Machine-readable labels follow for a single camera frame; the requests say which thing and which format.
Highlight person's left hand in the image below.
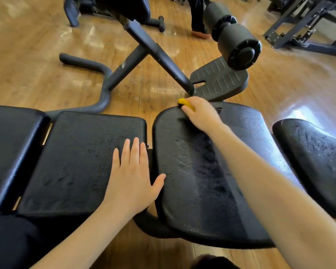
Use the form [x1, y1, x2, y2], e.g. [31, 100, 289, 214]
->
[100, 137, 167, 219]

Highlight person's right hand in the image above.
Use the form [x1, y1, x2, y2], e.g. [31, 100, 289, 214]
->
[181, 96, 227, 135]

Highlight yellow cleaning cloth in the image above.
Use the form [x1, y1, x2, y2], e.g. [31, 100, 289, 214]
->
[178, 98, 196, 112]

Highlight person's left forearm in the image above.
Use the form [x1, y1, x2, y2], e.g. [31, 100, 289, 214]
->
[30, 203, 139, 269]

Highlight person's right forearm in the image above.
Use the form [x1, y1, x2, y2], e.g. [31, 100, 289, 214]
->
[210, 123, 336, 269]

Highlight black ribbed foot plate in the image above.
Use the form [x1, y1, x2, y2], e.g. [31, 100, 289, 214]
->
[188, 56, 249, 102]

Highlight rounded black seat pad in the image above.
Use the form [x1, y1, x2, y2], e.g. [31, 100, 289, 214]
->
[152, 102, 306, 249]

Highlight square black bench pad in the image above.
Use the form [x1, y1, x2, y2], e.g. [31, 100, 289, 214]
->
[17, 111, 148, 219]

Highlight black foam roller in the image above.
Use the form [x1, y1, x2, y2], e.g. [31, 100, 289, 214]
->
[217, 23, 262, 71]
[203, 1, 238, 42]

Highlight long black bench pad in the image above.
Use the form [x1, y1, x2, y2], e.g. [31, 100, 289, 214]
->
[0, 105, 51, 213]

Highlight black machine hip pad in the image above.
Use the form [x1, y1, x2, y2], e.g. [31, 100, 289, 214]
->
[94, 0, 151, 24]

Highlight person's black trousers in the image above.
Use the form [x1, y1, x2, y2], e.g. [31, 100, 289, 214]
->
[0, 211, 49, 269]

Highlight black curved side pad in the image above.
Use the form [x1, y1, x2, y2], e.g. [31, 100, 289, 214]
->
[272, 118, 336, 219]

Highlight dark grey gym machine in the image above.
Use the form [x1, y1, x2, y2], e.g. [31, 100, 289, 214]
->
[263, 0, 336, 57]

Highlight black back extension frame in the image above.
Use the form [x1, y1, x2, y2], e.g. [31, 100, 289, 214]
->
[45, 0, 195, 121]

